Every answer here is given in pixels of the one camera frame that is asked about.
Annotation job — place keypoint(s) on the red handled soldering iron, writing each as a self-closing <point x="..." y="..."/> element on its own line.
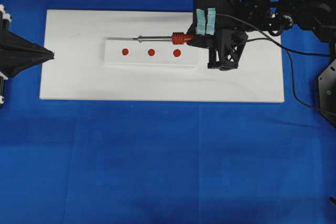
<point x="177" y="38"/>

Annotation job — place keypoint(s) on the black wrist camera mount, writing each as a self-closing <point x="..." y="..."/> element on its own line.
<point x="225" y="51"/>

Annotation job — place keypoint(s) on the white foam board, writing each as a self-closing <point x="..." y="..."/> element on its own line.
<point x="78" y="71"/>

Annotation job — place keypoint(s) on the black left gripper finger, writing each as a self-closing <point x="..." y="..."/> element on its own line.
<point x="12" y="43"/>
<point x="14" y="63"/>

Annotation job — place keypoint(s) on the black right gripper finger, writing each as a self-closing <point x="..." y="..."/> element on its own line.
<point x="201" y="41"/>

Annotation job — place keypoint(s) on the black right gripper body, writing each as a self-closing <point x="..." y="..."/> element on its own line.
<point x="212" y="15"/>

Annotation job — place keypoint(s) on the blue table mat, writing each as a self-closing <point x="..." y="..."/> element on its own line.
<point x="167" y="162"/>

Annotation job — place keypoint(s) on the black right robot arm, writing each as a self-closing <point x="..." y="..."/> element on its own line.
<point x="273" y="17"/>

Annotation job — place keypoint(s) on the white strip with red marks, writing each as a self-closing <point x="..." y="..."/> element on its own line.
<point x="126" y="52"/>

